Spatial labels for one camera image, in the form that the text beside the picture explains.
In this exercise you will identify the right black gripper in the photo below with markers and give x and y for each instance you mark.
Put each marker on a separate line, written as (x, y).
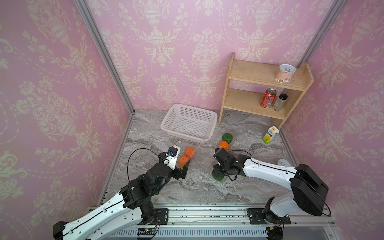
(216, 170)

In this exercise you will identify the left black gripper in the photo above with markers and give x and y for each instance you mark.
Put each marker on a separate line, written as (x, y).
(178, 171)

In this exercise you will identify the green fruit container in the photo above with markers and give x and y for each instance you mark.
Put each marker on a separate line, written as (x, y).
(216, 177)
(227, 137)

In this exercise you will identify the orange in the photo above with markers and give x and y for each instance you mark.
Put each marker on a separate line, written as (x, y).
(182, 161)
(190, 152)
(224, 145)

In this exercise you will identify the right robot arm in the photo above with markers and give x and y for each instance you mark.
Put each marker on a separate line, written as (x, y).
(307, 192)

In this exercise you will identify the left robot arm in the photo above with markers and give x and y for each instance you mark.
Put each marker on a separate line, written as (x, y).
(131, 206)

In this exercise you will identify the lemon drink carton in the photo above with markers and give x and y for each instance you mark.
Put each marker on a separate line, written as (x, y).
(271, 133)

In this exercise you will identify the white plastic basket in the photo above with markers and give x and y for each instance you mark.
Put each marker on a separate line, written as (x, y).
(189, 123)

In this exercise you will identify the yellow tin can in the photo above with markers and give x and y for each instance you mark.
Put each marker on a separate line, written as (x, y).
(284, 163)

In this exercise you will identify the glass jar black lid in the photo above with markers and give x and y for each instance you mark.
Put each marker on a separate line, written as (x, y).
(280, 102)

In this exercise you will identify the red soda can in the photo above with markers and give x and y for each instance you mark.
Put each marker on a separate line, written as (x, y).
(268, 98)

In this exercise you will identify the wooden two-tier shelf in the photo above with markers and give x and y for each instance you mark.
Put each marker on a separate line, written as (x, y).
(263, 75)

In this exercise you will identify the white orange paper cup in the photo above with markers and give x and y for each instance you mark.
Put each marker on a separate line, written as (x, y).
(285, 73)

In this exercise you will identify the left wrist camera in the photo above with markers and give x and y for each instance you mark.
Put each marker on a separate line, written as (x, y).
(172, 157)

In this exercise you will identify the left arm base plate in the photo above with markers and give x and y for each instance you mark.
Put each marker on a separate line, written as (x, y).
(160, 218)

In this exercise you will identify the aluminium rail frame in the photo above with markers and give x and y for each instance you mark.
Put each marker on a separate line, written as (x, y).
(209, 215)

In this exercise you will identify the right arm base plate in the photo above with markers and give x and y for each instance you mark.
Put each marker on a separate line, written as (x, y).
(257, 216)

